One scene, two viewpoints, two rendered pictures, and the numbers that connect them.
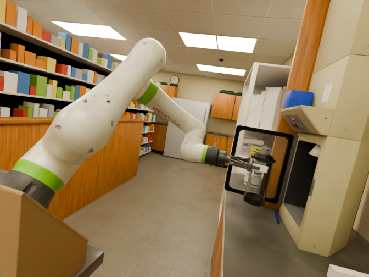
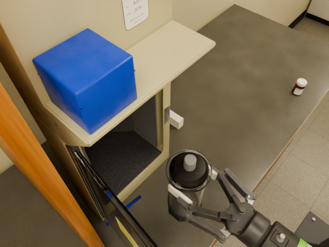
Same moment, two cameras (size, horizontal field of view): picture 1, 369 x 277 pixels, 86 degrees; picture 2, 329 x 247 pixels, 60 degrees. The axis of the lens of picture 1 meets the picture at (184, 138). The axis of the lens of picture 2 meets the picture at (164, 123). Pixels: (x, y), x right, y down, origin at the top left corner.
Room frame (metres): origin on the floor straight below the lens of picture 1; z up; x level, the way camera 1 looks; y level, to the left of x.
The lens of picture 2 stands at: (1.22, -0.27, 1.86)
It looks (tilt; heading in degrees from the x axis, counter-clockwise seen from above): 53 degrees down; 211
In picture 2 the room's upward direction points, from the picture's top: straight up
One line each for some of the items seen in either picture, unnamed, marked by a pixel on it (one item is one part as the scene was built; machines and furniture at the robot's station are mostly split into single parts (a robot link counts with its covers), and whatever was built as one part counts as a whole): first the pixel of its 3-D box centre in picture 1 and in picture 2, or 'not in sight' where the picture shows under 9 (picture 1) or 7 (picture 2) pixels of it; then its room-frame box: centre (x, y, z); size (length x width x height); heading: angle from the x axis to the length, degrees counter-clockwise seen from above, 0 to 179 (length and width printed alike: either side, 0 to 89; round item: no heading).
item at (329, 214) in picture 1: (336, 156); (92, 91); (0.88, -0.69, 1.33); 0.32 x 0.25 x 0.77; 169
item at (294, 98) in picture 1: (297, 101); (89, 80); (1.01, -0.53, 1.56); 0.10 x 0.10 x 0.09; 79
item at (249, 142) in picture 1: (256, 163); (129, 238); (1.11, -0.43, 1.19); 0.30 x 0.01 x 0.40; 71
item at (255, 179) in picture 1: (258, 178); (186, 188); (0.92, -0.38, 1.16); 0.11 x 0.11 x 0.21
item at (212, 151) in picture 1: (212, 155); (274, 244); (0.97, -0.15, 1.22); 0.09 x 0.06 x 0.12; 169
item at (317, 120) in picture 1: (299, 120); (139, 89); (0.92, -0.51, 1.46); 0.32 x 0.12 x 0.10; 169
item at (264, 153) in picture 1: (263, 154); (189, 166); (0.92, -0.38, 1.27); 0.09 x 0.09 x 0.07
